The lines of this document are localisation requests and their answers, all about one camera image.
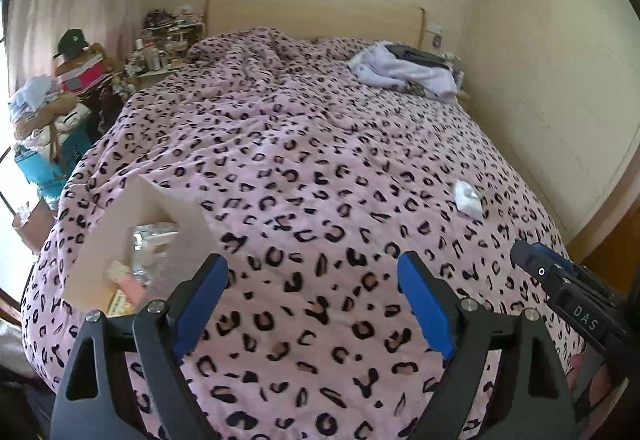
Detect pink leopard print blanket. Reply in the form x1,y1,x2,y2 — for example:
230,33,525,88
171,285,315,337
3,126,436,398
22,28,565,439

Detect pink shoe box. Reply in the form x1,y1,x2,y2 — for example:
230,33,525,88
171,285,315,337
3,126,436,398
55,52,106,93

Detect clear bag of white cotton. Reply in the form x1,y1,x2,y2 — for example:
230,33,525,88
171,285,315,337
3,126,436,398
454,180,483,220

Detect cluttered white shelf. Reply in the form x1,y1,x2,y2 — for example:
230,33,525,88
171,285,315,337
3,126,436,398
125,4,207,77

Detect pile of folded clothes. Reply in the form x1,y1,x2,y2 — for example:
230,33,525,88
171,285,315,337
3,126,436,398
8,75,91,148

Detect wooden headboard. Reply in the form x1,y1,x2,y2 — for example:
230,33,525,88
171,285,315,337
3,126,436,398
206,0,427,48

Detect brown paper bag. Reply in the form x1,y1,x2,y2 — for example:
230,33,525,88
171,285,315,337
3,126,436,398
12,198,55,254

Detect white cardboard box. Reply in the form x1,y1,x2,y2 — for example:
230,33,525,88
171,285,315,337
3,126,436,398
63,177,215,316

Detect teal storage box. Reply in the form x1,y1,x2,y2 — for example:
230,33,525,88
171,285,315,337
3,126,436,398
14,120,92,200

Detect black baseball cap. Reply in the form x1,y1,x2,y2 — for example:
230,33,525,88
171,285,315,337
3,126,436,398
53,28,89,61

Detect light blue clothes on bed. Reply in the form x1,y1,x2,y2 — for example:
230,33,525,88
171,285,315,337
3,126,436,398
347,41,458,103

